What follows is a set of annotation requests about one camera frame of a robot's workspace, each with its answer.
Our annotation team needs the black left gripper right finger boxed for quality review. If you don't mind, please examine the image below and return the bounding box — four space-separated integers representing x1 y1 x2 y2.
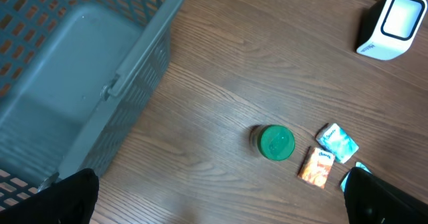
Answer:
344 167 427 224

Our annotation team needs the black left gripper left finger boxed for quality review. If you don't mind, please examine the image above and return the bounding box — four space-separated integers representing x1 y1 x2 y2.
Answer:
1 168 99 224

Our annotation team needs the teal wet wipes pack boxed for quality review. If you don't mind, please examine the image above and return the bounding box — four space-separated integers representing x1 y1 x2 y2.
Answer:
340 162 371 193

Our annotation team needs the orange tissue pack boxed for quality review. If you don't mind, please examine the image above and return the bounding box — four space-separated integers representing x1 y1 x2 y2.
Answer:
298 146 335 189

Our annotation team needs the teal tissue pack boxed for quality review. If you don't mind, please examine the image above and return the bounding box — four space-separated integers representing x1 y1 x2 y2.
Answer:
316 123 359 164

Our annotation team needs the white barcode scanner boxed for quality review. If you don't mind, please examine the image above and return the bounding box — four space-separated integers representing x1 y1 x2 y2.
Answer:
356 0 427 61

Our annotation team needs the green lid jar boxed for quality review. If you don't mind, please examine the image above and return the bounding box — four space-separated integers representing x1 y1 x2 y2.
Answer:
249 124 296 161

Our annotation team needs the grey plastic basket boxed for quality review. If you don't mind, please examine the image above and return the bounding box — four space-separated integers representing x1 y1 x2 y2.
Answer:
1 0 184 209

